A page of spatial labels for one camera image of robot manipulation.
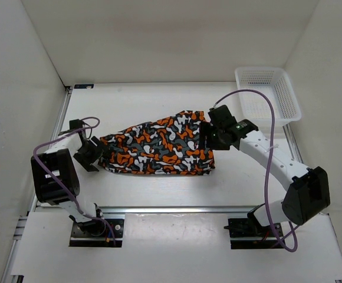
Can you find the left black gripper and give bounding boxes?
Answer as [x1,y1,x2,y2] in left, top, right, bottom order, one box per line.
[73,136,110,172]

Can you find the orange camouflage shorts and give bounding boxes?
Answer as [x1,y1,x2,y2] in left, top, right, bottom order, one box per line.
[98,110,215,176]

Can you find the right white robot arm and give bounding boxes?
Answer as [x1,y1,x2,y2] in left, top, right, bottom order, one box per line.
[199,105,331,236]

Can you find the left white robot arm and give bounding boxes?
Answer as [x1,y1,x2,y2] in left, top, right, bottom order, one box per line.
[31,116,108,236]

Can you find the small dark label sticker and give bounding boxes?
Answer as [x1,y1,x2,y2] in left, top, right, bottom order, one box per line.
[74,84,94,89]

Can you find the white plastic basket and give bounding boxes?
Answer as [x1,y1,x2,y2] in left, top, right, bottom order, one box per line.
[235,67,302,128]

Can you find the aluminium front rail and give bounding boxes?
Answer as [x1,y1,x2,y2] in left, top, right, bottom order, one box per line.
[101,206,254,214]

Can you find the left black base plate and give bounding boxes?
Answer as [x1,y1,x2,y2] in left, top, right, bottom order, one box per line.
[69,214,125,248]

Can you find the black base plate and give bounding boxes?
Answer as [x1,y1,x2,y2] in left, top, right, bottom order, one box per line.
[224,218,281,250]
[69,214,125,248]

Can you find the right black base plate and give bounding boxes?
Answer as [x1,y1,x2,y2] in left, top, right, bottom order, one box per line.
[224,218,281,250]

